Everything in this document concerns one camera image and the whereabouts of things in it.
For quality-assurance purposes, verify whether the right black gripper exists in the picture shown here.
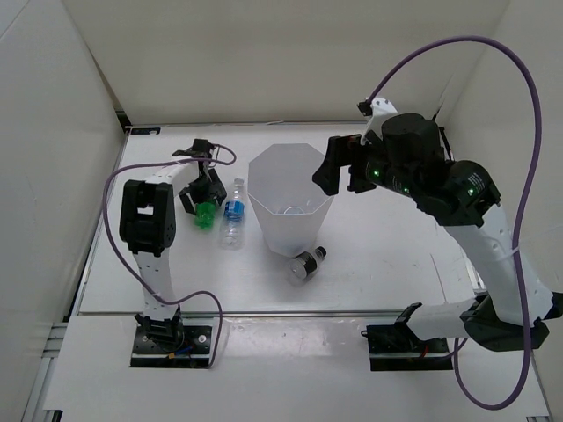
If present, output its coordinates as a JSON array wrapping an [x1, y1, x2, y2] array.
[[312, 132, 420, 200]]

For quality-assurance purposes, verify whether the clear unlabelled plastic bottle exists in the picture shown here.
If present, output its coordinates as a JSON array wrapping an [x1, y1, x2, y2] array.
[[281, 206, 305, 215]]

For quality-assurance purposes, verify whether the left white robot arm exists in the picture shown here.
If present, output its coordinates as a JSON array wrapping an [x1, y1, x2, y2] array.
[[119, 162, 226, 352]]

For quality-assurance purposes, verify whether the white octagonal bin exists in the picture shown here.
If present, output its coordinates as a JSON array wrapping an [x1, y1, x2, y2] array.
[[247, 143, 333, 258]]

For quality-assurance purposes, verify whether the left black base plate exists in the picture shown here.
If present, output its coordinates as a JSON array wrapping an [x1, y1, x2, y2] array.
[[129, 314, 213, 369]]

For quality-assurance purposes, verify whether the clear bottle blue label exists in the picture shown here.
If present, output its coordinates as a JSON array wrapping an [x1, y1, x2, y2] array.
[[220, 178, 246, 251]]

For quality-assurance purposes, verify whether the green plastic bottle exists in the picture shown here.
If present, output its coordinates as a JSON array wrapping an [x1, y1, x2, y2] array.
[[194, 201, 216, 230]]

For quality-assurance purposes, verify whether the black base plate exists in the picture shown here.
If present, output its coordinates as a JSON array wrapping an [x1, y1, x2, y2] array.
[[360, 324, 453, 372], [129, 314, 213, 369]]

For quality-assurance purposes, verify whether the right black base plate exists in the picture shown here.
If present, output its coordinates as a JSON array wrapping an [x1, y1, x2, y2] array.
[[360, 324, 453, 372]]

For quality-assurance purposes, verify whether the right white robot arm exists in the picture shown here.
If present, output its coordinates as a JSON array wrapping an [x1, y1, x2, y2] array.
[[312, 113, 561, 353]]

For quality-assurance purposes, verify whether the clear bottle black label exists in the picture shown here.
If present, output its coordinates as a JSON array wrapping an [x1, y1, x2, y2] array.
[[288, 246, 327, 286]]

